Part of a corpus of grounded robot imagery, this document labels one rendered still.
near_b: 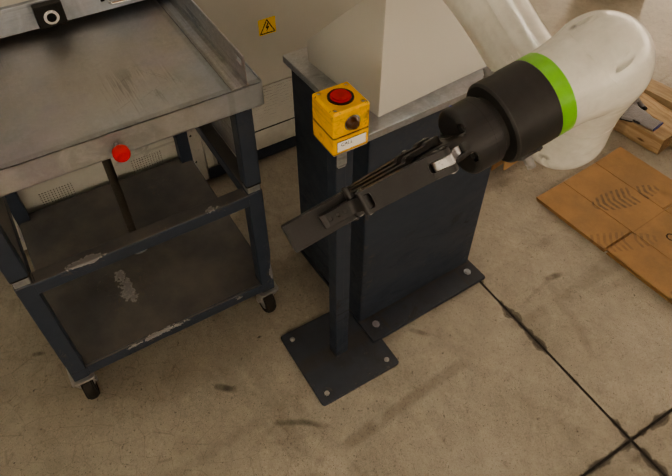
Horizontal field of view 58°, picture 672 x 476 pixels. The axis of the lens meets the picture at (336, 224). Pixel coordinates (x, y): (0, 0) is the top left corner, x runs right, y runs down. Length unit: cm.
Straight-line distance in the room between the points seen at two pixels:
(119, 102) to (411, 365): 107
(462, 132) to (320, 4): 154
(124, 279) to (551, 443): 125
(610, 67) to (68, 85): 103
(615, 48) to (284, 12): 150
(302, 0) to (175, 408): 130
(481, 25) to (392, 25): 38
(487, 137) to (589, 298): 149
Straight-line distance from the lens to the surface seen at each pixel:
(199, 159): 224
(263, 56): 210
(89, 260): 144
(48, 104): 133
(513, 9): 87
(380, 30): 122
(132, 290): 181
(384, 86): 129
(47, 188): 213
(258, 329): 187
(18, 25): 153
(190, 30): 146
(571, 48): 67
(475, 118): 62
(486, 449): 173
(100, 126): 123
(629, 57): 69
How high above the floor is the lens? 157
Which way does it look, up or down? 48 degrees down
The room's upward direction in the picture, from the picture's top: straight up
